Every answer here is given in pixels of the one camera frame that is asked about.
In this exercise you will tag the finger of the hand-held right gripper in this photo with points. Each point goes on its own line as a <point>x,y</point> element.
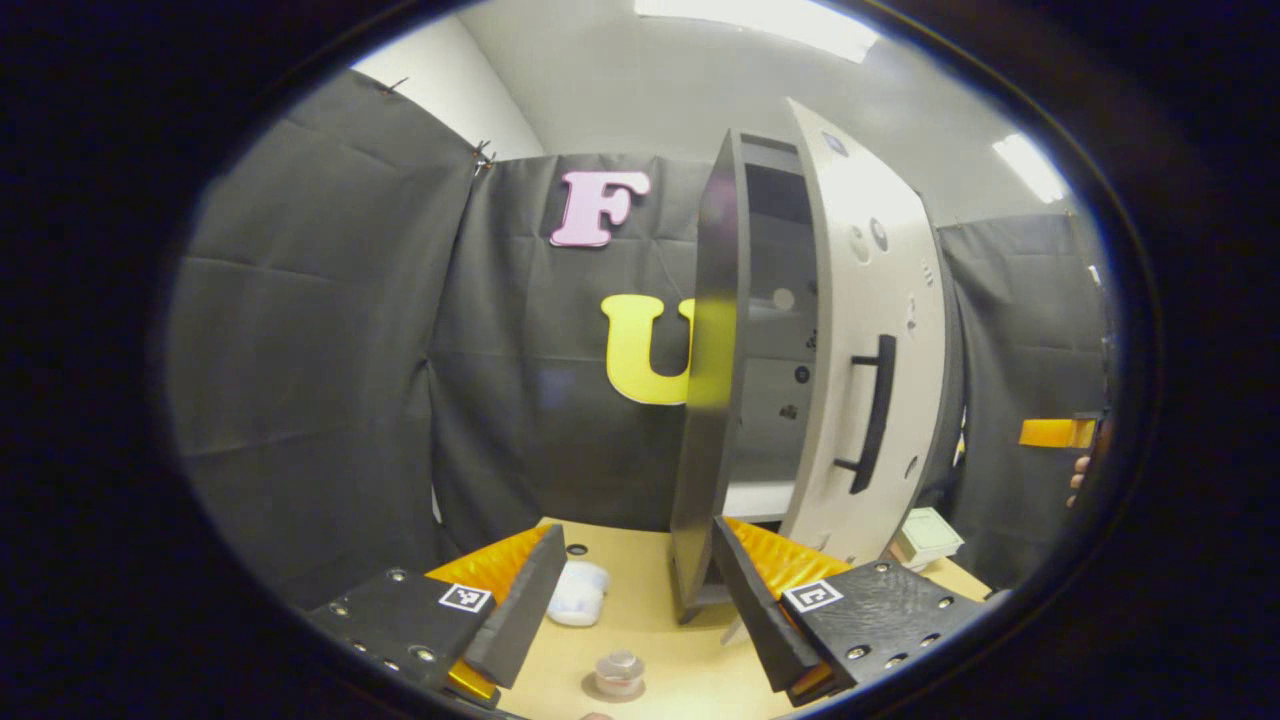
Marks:
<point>1050,433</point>

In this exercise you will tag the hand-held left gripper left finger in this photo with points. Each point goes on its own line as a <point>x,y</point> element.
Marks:
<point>520,620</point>

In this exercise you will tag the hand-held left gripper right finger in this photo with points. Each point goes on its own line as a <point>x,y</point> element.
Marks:
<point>750,610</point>

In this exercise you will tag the small clear bottle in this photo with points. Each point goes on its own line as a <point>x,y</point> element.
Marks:
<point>620,672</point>

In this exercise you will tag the grey cabinet door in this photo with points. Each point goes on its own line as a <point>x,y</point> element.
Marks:
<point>850,330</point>

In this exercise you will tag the white lumpy object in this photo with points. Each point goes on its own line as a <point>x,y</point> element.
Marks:
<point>578,595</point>

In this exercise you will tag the pale green book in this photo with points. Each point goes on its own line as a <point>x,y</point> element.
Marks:
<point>928,533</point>

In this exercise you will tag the ceiling light panel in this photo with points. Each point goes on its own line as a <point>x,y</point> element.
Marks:
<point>760,25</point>
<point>1030,168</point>

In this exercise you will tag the black backdrop cloth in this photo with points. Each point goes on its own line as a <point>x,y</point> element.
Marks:
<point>320,350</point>

